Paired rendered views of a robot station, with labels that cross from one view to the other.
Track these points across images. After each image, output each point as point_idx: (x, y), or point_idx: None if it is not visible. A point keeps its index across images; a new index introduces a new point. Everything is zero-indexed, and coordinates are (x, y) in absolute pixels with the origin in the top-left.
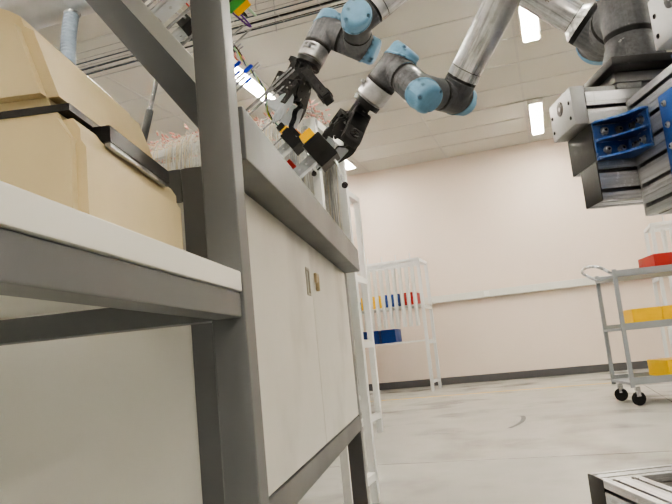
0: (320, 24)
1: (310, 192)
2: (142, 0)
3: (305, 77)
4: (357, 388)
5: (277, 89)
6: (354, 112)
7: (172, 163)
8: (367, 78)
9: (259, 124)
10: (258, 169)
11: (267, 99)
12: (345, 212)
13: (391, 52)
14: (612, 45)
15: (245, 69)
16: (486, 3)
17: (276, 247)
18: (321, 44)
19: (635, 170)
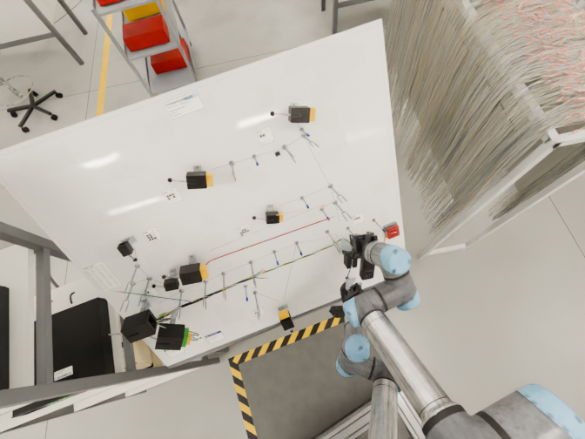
0: (377, 260)
1: (258, 333)
2: (180, 292)
3: (360, 258)
4: None
5: (350, 240)
6: (343, 310)
7: (460, 43)
8: (346, 321)
9: (523, 89)
10: (184, 363)
11: (334, 245)
12: (576, 171)
13: (345, 345)
14: None
15: (245, 298)
16: (368, 435)
17: None
18: (373, 264)
19: None
